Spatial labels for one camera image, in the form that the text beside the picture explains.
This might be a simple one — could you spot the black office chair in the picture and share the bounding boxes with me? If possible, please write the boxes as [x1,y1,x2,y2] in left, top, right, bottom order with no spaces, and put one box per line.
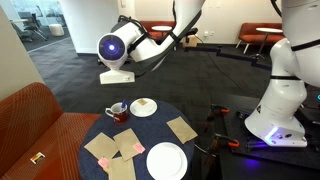
[18,12,50,43]

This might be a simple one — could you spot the round table with blue cloth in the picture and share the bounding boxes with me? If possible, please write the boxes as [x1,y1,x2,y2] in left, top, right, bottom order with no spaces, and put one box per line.
[77,99,196,180]

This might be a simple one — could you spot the orange lounge sofa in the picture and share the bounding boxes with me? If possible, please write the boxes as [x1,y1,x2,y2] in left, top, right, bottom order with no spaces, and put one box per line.
[235,22,284,55]

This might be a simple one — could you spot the orange patterned sofa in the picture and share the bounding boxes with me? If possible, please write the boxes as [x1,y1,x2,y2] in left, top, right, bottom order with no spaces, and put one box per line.
[0,81,102,180]

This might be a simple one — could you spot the orange handled clamp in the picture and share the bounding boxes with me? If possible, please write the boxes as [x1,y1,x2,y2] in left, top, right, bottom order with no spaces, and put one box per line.
[199,132,241,168]
[205,103,231,126]

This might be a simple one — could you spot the small white plate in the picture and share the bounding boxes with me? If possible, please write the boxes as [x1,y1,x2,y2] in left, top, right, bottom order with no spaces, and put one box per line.
[129,97,158,118]

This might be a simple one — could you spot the red mug with white inside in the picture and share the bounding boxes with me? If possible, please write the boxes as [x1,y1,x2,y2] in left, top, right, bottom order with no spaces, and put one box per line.
[104,101,129,125]

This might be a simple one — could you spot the large white plate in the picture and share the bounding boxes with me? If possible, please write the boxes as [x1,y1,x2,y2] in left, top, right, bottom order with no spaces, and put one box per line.
[145,141,189,180]

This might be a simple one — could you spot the round white cafe table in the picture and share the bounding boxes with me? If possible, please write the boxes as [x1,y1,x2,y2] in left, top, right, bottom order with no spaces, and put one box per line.
[250,26,284,60]
[151,25,174,39]

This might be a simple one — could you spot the pink sweetener packet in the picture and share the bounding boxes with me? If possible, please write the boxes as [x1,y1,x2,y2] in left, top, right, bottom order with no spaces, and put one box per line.
[132,142,147,155]
[97,156,110,169]

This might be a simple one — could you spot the orange corner sofa white legs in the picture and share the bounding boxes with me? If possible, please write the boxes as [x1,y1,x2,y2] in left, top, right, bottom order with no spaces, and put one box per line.
[139,20,177,43]

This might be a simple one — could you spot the white round ottoman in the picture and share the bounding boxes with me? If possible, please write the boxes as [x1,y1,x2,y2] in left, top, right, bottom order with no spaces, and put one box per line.
[48,23,65,37]

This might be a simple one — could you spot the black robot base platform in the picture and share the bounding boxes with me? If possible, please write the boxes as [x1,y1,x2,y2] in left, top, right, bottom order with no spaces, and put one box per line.
[218,92,320,172]

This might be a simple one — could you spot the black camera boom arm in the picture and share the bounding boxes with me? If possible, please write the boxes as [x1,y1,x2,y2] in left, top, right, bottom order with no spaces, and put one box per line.
[183,44,273,72]

